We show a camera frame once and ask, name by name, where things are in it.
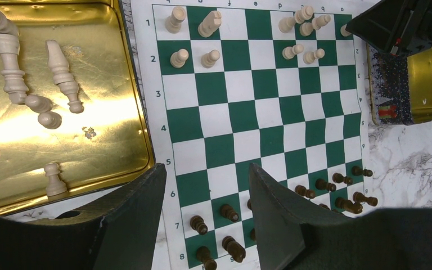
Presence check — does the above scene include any green white chess board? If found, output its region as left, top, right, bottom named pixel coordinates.
left=131, top=1, right=371, bottom=269

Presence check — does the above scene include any right gold metal tin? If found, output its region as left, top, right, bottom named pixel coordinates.
left=367, top=46, right=432, bottom=125

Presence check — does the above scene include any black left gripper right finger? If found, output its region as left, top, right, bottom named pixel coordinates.
left=249, top=163, right=432, bottom=269

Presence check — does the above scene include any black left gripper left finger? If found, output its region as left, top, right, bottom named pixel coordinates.
left=0, top=163, right=167, bottom=269

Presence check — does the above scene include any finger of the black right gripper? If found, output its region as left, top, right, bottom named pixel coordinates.
left=345, top=0, right=432, bottom=56

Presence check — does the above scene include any left gold metal tin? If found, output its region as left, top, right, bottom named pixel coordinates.
left=0, top=1, right=155, bottom=215

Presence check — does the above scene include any gold metal tin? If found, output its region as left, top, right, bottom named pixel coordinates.
left=0, top=1, right=155, bottom=215
left=367, top=46, right=432, bottom=125

